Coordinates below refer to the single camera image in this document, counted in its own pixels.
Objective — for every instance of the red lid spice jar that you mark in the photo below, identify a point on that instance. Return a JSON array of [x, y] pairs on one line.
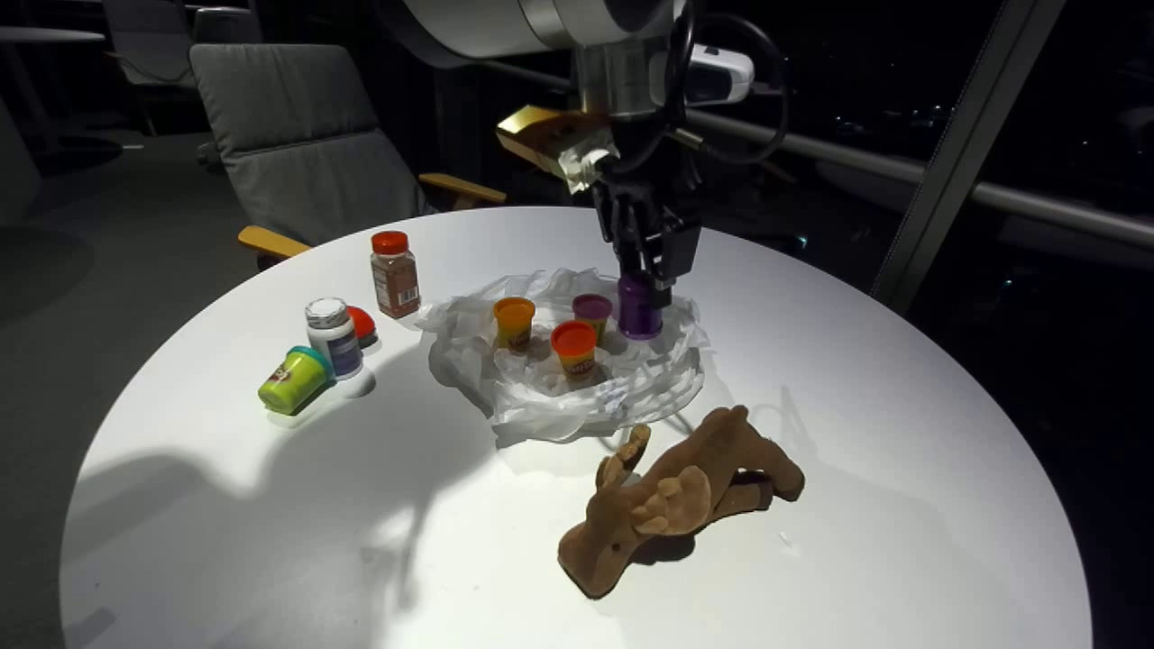
[[396, 275]]

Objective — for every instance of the dark purple dough tub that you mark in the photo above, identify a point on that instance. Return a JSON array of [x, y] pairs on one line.
[[638, 307]]

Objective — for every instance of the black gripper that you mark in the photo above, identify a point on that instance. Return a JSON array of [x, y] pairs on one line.
[[655, 182]]

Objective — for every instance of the clear plastic bag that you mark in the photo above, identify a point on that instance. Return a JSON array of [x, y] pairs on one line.
[[480, 361]]

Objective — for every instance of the magenta lid dough tub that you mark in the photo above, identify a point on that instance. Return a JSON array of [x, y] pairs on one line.
[[593, 311]]

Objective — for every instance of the grey chair wooden armrests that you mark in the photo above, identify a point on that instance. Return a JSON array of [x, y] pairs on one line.
[[312, 132]]

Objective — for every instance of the grey diagonal metal post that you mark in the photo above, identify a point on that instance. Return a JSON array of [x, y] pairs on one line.
[[962, 157]]

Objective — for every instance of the orange lid dough tub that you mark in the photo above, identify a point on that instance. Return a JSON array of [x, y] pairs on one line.
[[575, 347]]

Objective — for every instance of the yellow lid dough tub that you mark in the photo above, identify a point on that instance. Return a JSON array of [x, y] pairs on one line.
[[512, 322]]

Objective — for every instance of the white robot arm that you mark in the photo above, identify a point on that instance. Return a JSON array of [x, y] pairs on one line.
[[564, 28]]

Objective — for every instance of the small red dough tub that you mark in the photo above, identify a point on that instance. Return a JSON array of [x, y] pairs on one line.
[[367, 325]]

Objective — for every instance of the brown plush moose toy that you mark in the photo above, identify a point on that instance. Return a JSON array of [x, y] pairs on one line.
[[685, 497]]

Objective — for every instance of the metal railing bar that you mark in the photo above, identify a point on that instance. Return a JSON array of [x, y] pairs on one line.
[[962, 182]]

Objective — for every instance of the green dough tub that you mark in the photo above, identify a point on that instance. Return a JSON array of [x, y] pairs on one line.
[[294, 381]]

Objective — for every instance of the yellow green wrist camera box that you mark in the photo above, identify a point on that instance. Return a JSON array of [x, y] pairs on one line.
[[564, 144]]

